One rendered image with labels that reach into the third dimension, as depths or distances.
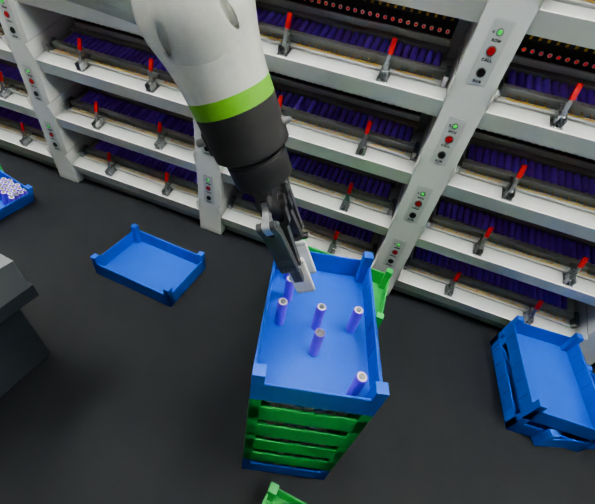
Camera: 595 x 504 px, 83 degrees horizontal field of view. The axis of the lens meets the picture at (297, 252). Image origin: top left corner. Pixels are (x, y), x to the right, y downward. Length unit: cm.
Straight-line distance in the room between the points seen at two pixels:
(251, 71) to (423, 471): 97
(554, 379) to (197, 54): 125
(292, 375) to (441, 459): 60
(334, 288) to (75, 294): 87
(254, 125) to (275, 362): 39
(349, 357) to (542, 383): 77
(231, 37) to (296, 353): 48
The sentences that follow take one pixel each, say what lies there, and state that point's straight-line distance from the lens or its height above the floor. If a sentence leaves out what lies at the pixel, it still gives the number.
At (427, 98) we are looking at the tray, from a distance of 95.
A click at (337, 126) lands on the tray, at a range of 108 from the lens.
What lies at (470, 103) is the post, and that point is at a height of 70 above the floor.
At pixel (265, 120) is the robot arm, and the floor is 79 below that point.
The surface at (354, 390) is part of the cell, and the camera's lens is 58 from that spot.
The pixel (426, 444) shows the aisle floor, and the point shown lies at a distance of 110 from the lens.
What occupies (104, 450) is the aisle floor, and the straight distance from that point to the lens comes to 102.
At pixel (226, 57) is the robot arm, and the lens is 35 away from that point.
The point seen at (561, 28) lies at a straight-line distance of 96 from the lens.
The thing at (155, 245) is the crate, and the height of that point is 1.
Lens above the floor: 94
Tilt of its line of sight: 43 degrees down
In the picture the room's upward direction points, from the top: 11 degrees clockwise
